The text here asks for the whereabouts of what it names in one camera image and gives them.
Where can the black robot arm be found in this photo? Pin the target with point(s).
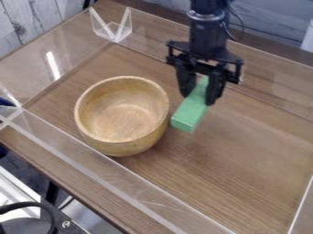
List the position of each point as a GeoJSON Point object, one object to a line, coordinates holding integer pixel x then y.
{"type": "Point", "coordinates": [208, 10]}

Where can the brown wooden bowl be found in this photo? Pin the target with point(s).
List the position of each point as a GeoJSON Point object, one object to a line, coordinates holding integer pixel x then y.
{"type": "Point", "coordinates": [121, 115]}

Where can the black metal table leg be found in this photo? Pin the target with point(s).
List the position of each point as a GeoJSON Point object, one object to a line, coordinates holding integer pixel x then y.
{"type": "Point", "coordinates": [52, 193]}

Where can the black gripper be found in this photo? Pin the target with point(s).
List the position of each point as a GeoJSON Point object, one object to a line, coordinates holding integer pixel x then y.
{"type": "Point", "coordinates": [204, 55]}

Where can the clear acrylic tray walls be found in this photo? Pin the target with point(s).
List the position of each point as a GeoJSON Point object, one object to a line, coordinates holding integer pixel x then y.
{"type": "Point", "coordinates": [237, 177]}

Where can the green rectangular block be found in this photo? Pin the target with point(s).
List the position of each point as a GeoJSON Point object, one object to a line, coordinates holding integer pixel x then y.
{"type": "Point", "coordinates": [192, 109]}

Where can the blue object at edge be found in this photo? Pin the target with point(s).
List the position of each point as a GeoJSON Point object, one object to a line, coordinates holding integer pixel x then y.
{"type": "Point", "coordinates": [4, 102]}

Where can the white object at right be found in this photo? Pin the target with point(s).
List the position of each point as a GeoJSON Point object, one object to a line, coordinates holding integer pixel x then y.
{"type": "Point", "coordinates": [307, 41]}

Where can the black bracket with screw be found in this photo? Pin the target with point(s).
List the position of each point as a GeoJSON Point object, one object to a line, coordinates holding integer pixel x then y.
{"type": "Point", "coordinates": [64, 224]}

